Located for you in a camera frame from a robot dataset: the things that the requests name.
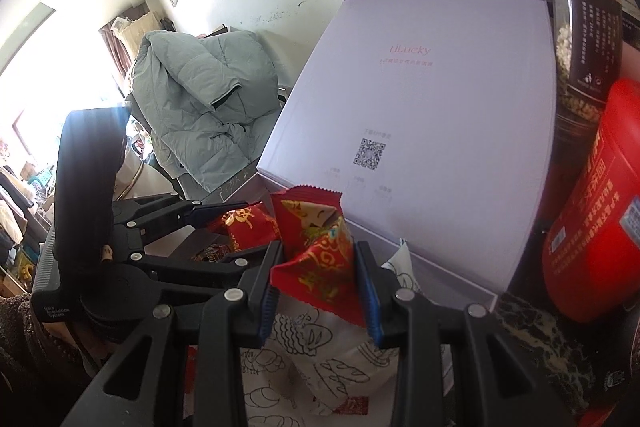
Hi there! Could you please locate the red gold candy pack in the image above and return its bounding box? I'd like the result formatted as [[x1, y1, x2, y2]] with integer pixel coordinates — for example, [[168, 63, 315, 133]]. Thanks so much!
[[207, 202, 280, 251], [270, 185, 364, 326]]

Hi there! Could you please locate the white printed snack pack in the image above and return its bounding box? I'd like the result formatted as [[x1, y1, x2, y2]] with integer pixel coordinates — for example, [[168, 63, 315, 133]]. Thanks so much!
[[241, 297, 398, 426], [382, 239, 422, 294]]

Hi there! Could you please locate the brown cereal snack pack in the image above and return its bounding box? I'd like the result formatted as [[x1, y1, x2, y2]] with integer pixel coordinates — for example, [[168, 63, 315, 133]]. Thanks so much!
[[191, 243, 234, 263]]

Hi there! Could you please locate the person left hand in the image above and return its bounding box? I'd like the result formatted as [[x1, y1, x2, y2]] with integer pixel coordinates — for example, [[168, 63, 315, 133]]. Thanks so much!
[[43, 322, 116, 360]]

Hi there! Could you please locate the white cinnamoroll water bottle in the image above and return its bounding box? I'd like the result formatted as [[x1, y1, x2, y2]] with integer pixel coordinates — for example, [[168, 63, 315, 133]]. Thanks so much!
[[113, 148, 175, 200]]

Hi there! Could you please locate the grey-green puffer jacket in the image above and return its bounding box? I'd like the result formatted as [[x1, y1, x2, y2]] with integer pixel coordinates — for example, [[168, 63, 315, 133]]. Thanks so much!
[[131, 30, 281, 193]]

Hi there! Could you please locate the lavender open gift box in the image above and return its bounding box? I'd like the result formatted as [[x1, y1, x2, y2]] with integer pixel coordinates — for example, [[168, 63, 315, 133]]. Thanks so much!
[[231, 0, 555, 307]]

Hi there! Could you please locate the red canister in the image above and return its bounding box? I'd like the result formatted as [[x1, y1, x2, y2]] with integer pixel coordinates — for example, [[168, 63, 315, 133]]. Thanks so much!
[[542, 78, 639, 323]]

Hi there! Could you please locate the clear jar dark label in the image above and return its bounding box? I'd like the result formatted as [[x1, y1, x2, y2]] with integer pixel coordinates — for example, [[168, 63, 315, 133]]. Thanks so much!
[[552, 0, 623, 169]]

